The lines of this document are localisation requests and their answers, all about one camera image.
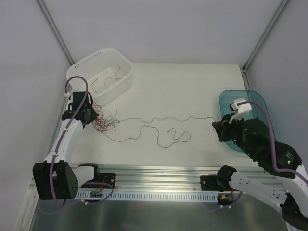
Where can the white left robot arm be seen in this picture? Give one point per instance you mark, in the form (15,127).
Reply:
(54,177)

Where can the right aluminium frame post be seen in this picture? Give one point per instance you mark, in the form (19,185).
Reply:
(266,33)

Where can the white slotted cable duct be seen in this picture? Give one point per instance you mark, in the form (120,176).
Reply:
(148,196)

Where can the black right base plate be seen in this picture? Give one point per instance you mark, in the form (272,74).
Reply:
(208,182)

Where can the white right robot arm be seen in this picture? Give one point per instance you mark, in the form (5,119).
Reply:
(252,137)

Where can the white plastic basket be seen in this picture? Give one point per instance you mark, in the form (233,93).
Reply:
(107,72)

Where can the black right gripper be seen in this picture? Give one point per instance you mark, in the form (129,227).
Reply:
(224,130)

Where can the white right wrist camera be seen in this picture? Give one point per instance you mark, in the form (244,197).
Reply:
(240,109)

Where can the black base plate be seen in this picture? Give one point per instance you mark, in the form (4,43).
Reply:
(109,178)
(208,182)

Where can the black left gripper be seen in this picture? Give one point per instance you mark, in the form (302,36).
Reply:
(91,115)

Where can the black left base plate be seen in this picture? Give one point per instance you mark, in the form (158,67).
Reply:
(109,178)

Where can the aluminium mounting rail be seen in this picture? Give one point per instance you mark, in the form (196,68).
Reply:
(154,178)

